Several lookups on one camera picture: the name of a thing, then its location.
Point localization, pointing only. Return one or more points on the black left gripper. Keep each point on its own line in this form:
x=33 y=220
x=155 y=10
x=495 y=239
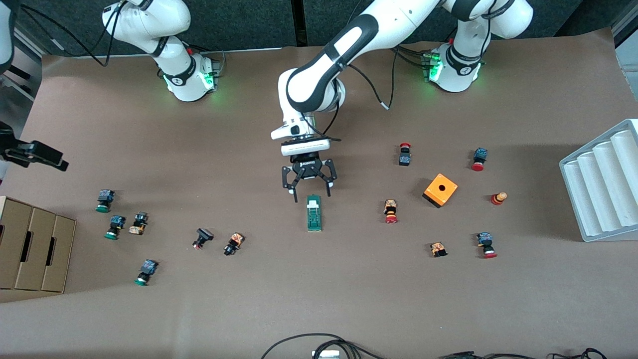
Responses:
x=308 y=166

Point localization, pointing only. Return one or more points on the white ridged tray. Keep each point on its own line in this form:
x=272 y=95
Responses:
x=598 y=199

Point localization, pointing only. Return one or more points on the green mushroom push button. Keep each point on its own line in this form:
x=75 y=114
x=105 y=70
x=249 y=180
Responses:
x=148 y=267
x=105 y=195
x=117 y=221

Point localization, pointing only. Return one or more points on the red yellow emergency stop head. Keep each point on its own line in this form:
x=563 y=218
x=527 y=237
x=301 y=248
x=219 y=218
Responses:
x=497 y=199

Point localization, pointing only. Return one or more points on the orange contact block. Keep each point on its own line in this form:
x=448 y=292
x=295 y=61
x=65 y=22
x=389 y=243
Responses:
x=438 y=248

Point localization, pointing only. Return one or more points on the grey metal frame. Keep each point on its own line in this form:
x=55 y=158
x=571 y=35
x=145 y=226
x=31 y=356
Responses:
x=629 y=35
x=22 y=75

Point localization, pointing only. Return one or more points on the red mushroom push button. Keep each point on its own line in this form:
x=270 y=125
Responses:
x=484 y=238
x=480 y=153

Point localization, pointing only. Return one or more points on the black selector switch pale block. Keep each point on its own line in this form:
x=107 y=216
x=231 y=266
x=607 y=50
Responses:
x=139 y=219

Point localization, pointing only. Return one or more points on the black selector switch orange block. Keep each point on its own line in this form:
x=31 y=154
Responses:
x=235 y=241

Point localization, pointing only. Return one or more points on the orange button enclosure box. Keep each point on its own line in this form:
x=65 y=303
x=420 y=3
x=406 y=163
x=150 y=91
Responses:
x=448 y=187

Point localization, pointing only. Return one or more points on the small red push button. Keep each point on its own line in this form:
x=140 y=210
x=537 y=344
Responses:
x=404 y=159

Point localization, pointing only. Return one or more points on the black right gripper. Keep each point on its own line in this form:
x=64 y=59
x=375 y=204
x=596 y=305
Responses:
x=20 y=150

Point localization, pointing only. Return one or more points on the brown cardboard box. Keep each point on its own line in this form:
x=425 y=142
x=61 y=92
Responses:
x=15 y=224
x=64 y=254
x=40 y=249

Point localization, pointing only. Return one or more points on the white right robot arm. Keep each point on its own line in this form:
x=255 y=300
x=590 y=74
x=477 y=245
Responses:
x=174 y=75

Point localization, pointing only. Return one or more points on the black square head switch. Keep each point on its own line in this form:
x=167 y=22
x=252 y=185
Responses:
x=204 y=234

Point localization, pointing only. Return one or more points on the brown paper table cover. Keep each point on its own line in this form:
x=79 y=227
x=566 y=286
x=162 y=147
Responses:
x=299 y=289

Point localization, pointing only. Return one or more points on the red button orange block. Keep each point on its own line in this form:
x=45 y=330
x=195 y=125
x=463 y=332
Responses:
x=390 y=205

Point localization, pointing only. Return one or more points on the green load switch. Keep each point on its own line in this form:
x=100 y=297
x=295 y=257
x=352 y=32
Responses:
x=314 y=219

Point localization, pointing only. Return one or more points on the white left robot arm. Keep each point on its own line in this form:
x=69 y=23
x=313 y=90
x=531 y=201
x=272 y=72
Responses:
x=309 y=85

